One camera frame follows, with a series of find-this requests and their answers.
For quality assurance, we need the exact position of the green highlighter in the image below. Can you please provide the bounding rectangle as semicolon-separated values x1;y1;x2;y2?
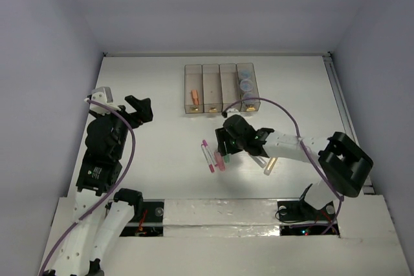
223;155;230;164

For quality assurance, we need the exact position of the pink highlighter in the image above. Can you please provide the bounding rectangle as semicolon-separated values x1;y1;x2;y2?
214;151;226;171

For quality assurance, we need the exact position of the grey marker orange tip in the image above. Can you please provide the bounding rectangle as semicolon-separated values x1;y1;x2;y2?
253;156;267;168

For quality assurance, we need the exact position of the white pen pink cap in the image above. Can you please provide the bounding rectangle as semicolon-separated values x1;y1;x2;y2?
201;140;215;173

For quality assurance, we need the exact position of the yellow clear marker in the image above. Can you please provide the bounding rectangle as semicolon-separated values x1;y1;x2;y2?
263;157;278;176

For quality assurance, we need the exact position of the clear round clip tub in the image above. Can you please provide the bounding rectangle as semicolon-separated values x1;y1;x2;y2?
239;79;254;92

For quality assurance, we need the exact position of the orange highlighter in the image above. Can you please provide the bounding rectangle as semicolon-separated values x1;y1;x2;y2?
190;89;200;105

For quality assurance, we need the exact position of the blue clip tub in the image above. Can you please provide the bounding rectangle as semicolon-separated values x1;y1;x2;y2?
238;68;252;80

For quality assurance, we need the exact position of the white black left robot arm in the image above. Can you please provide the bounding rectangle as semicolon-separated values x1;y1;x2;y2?
39;91;153;275

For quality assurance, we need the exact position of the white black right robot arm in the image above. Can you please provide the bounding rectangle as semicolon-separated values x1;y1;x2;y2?
215;115;373;222

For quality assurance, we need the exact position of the clear drawer bin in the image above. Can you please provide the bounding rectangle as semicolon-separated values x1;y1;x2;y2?
236;63;261;112
202;64;223;113
184;64;204;114
219;63;241;110

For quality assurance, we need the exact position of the white foil front board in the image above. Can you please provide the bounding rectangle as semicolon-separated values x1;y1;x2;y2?
162;199;281;238

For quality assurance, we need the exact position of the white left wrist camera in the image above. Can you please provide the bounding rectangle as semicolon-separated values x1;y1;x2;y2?
84;87;120;115

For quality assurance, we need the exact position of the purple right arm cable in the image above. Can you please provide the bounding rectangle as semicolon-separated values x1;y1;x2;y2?
222;96;345;235

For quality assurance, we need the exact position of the metal rail right side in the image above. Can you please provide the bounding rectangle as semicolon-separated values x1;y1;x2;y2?
322;51;376;195

